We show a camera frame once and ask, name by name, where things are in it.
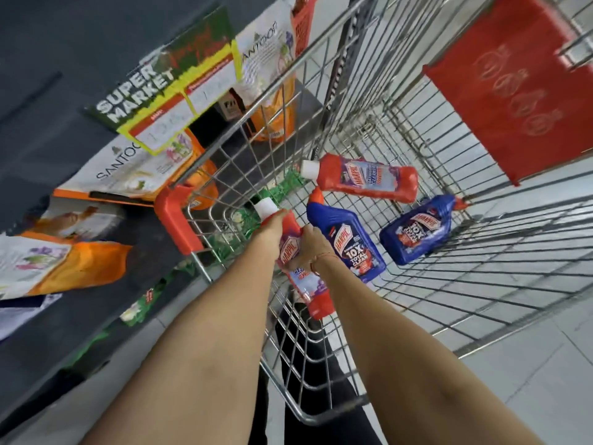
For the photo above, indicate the person's right hand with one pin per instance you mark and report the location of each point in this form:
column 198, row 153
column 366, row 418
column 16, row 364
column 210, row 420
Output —
column 315, row 243

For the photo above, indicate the person's left hand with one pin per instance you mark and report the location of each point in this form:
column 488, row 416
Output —
column 268, row 234

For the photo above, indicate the person's left fingers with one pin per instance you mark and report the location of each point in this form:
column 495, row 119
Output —
column 279, row 218

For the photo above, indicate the person's right fingers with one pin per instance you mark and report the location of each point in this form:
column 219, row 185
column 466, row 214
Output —
column 293, row 263

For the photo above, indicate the red toilet cleaner bottle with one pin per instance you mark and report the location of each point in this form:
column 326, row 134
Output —
column 370, row 178
column 311, row 287

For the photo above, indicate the person's right forearm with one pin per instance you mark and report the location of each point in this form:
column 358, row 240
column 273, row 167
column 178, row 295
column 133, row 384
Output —
column 407, row 366

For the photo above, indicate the person's left forearm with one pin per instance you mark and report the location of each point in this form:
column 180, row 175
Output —
column 199, row 347

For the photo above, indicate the row of green packets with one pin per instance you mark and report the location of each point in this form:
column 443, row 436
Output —
column 241, row 222

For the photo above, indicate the blue toilet cleaner bottle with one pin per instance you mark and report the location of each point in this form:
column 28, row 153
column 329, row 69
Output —
column 347, row 240
column 417, row 229

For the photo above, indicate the red plastic cart corner bumper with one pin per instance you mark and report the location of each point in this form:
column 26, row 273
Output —
column 175, row 217

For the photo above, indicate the person's black trousers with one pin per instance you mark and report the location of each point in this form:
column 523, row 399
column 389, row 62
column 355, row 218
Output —
column 319, row 380

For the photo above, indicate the small brown white box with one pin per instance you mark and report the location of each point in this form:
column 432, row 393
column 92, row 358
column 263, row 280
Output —
column 230, row 106

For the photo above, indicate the white orange refill pouch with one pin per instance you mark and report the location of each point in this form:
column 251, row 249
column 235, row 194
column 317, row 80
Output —
column 55, row 266
column 139, row 169
column 76, row 220
column 268, row 60

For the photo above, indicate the green yellow shelf price sign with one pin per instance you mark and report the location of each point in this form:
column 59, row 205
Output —
column 171, row 83

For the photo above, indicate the red plastic basket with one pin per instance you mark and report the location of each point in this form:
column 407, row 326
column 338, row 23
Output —
column 302, row 23

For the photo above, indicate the red cart seat flap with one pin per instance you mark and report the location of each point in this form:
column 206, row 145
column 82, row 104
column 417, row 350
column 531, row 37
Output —
column 505, row 83

